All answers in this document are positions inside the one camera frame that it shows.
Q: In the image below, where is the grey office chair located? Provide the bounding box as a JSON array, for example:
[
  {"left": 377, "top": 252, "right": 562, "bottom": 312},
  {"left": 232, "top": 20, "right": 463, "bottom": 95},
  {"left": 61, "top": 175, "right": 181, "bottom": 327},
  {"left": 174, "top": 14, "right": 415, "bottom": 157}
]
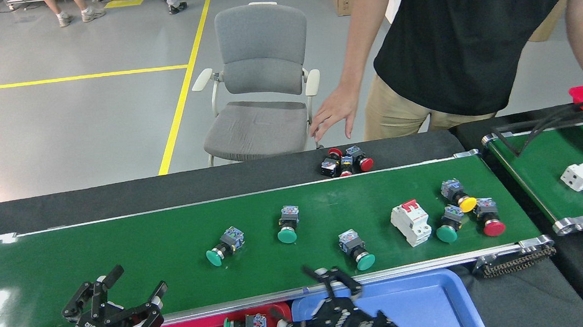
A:
[{"left": 186, "top": 0, "right": 327, "bottom": 168}]

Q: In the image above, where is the black cable bundle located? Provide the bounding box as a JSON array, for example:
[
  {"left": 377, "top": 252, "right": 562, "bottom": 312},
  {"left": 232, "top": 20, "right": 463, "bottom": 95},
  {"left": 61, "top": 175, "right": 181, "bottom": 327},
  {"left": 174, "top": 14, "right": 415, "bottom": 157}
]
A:
[{"left": 488, "top": 101, "right": 583, "bottom": 159}]

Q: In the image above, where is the person's right hand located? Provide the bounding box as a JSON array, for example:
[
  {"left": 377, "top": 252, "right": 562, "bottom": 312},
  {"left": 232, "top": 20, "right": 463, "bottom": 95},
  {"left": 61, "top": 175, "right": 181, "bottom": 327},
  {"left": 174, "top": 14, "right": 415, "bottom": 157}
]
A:
[{"left": 307, "top": 84, "right": 363, "bottom": 143}]

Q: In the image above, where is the blue plastic tray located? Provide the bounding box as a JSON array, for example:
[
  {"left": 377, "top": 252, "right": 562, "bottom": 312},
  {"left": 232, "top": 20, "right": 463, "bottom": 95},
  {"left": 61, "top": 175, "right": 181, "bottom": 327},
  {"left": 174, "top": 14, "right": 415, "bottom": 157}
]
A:
[{"left": 289, "top": 266, "right": 488, "bottom": 327}]

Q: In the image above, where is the black drive chain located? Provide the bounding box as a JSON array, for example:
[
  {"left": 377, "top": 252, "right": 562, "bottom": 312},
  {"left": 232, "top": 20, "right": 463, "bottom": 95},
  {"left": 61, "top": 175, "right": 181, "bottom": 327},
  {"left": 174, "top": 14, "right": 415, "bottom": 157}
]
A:
[{"left": 472, "top": 245, "right": 558, "bottom": 279}]

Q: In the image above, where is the green feeder conveyor belt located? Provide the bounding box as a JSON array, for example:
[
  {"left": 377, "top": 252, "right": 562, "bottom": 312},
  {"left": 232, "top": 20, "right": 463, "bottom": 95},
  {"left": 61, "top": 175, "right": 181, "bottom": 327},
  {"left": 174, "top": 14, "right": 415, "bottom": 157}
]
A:
[{"left": 480, "top": 122, "right": 583, "bottom": 242}]

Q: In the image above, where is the background person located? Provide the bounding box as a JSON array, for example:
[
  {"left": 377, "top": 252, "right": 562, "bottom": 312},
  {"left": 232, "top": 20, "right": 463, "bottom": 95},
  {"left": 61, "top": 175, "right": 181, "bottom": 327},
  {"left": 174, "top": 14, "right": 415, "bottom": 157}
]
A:
[
  {"left": 157, "top": 0, "right": 188, "bottom": 16},
  {"left": 41, "top": 0, "right": 107, "bottom": 29}
]

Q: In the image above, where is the red button switch black body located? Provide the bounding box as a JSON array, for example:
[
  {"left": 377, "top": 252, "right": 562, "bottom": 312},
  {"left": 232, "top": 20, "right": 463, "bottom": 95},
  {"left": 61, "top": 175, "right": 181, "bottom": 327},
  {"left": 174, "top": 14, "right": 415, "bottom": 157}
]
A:
[{"left": 319, "top": 147, "right": 345, "bottom": 178}]

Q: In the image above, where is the potted plant gold pot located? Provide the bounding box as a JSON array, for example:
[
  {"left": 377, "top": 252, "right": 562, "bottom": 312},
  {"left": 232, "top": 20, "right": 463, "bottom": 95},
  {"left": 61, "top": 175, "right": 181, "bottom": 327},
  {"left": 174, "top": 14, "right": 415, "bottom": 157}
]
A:
[{"left": 525, "top": 0, "right": 571, "bottom": 43}]

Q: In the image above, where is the long green conveyor belt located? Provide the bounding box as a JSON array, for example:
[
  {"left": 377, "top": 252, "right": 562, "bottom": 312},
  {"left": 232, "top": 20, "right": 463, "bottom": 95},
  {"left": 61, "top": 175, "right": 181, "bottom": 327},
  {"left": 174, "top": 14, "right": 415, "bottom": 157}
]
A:
[{"left": 0, "top": 144, "right": 561, "bottom": 327}]

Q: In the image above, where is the red mushroom button switch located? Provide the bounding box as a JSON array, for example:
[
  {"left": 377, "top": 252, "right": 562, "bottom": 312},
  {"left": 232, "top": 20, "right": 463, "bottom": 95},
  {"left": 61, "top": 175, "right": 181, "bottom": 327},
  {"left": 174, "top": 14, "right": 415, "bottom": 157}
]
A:
[
  {"left": 472, "top": 197, "right": 507, "bottom": 239},
  {"left": 346, "top": 145, "right": 375, "bottom": 174}
]

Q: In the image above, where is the yellow button switch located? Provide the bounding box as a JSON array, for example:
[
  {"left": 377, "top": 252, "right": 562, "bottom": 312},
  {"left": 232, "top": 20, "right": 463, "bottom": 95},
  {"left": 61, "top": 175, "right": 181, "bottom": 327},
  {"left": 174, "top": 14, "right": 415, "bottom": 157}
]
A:
[{"left": 440, "top": 177, "right": 479, "bottom": 215}]

